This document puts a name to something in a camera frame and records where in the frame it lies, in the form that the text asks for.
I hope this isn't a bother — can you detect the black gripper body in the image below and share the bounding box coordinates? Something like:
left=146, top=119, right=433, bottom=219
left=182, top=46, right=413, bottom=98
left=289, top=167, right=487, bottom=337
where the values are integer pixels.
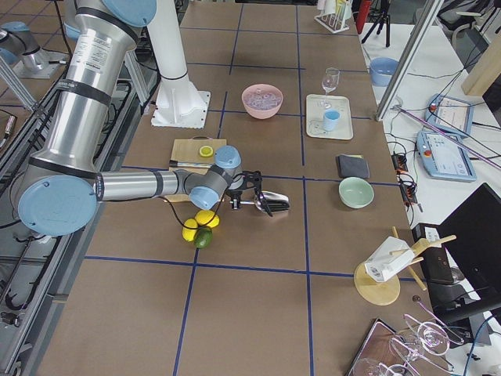
left=226, top=171, right=261, bottom=200

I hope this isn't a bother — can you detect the metal ice scoop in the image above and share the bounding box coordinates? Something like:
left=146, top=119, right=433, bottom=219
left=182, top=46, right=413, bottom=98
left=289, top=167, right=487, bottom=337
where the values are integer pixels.
left=230, top=191, right=290, bottom=215

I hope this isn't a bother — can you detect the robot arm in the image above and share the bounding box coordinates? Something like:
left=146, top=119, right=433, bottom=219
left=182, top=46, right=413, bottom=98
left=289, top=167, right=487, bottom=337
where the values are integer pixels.
left=15, top=1, right=261, bottom=237
left=1, top=21, right=40, bottom=65

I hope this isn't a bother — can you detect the clear ice cubes pile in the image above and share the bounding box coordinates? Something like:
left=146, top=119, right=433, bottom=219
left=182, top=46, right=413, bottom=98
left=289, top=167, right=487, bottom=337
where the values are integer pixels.
left=243, top=92, right=282, bottom=110

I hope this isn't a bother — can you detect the blue plastic cup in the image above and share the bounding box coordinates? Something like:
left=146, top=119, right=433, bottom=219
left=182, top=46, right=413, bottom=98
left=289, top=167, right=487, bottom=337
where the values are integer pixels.
left=323, top=109, right=341, bottom=132

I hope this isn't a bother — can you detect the lemon half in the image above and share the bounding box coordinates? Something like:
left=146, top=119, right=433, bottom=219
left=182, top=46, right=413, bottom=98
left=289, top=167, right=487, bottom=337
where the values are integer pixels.
left=199, top=145, right=214, bottom=157

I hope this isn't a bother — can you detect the wooden cutting board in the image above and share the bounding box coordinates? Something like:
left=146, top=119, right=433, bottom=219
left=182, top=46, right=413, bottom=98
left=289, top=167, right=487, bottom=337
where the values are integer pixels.
left=166, top=139, right=227, bottom=203

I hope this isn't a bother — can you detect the whole yellow lemon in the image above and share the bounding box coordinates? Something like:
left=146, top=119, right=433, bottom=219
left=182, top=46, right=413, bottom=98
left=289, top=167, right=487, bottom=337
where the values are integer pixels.
left=195, top=210, right=220, bottom=228

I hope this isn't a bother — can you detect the pink bowl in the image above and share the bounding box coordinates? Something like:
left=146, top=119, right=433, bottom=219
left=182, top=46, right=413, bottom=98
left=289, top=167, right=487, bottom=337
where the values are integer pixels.
left=241, top=84, right=283, bottom=119

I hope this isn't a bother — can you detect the green lime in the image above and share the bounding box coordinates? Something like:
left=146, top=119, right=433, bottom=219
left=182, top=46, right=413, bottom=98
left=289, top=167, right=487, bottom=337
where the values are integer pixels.
left=193, top=227, right=213, bottom=249

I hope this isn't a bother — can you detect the steel cylinder rod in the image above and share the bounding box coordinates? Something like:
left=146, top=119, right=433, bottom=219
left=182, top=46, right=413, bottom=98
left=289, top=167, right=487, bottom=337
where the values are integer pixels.
left=169, top=160, right=211, bottom=168

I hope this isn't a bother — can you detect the green bowl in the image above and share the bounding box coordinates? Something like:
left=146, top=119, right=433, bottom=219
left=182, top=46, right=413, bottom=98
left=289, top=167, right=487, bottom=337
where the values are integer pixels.
left=338, top=177, right=375, bottom=209

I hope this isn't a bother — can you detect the cream bear tray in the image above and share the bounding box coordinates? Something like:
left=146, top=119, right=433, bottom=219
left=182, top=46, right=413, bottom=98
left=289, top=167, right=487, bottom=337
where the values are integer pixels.
left=306, top=94, right=353, bottom=140

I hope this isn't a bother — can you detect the clear wine glass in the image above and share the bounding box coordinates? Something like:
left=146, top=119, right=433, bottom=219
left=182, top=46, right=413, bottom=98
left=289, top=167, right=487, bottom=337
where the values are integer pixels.
left=319, top=67, right=341, bottom=109

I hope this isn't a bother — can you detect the wooden paper towel stand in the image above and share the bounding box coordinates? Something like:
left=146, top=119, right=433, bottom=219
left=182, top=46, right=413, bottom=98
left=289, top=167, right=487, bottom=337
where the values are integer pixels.
left=354, top=226, right=456, bottom=306

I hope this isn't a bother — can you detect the blue bowl with fork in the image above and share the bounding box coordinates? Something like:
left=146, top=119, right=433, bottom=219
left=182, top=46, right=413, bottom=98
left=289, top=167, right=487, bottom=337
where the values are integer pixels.
left=369, top=57, right=399, bottom=87

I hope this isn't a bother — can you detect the blue teach pendant near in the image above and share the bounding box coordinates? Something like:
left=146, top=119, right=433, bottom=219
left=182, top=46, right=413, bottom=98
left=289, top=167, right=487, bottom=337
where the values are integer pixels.
left=416, top=131, right=477, bottom=182

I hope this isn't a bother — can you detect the blue teach pendant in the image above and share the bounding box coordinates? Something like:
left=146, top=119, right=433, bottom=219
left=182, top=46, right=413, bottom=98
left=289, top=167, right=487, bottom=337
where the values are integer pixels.
left=424, top=94, right=474, bottom=138
left=416, top=131, right=477, bottom=182

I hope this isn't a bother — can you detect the wine glasses rack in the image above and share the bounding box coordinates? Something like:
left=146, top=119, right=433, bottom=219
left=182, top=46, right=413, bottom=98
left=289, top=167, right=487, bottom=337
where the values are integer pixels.
left=347, top=295, right=465, bottom=375

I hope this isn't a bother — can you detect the blue teach pendant far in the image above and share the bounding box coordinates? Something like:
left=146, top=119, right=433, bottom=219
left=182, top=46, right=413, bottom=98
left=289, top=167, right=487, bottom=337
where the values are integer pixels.
left=424, top=94, right=474, bottom=138

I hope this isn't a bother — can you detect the black monitor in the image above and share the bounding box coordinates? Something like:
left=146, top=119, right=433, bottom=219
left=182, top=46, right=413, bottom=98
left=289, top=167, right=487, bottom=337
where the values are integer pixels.
left=413, top=183, right=500, bottom=324

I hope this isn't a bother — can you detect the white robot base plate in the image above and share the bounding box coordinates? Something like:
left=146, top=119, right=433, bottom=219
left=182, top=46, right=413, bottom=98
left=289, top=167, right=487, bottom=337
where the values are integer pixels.
left=151, top=89, right=211, bottom=129

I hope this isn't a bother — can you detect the white wire cup rack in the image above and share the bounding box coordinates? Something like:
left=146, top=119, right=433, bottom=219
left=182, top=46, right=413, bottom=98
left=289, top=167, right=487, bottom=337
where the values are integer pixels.
left=314, top=0, right=352, bottom=34

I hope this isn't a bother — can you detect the aluminium frame post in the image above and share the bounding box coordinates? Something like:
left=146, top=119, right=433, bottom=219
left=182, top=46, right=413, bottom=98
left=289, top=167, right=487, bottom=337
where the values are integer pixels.
left=375, top=0, right=444, bottom=121

